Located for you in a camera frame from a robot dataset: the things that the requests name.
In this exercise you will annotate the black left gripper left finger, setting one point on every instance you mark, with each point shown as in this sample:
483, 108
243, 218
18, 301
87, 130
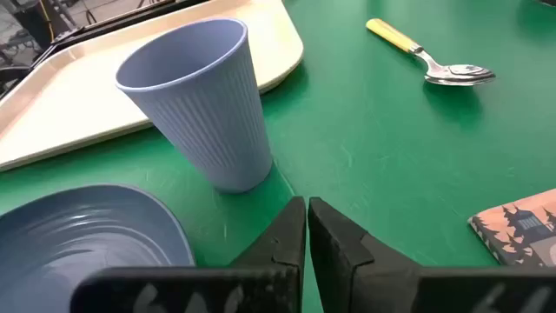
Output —
269, 287

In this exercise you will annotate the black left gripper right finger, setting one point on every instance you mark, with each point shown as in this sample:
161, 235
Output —
347, 278

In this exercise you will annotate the light blue ribbed cup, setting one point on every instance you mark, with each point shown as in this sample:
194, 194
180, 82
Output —
204, 108

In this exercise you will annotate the blue round plate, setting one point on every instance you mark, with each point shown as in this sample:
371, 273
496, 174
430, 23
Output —
65, 235

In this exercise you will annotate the cream plastic tray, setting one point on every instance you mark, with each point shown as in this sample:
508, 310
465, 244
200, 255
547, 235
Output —
65, 100

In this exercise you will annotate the green table mat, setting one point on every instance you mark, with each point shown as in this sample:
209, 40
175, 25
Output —
391, 152

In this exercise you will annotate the illustrated Acadia book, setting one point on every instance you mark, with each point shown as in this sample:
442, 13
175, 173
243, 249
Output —
521, 230

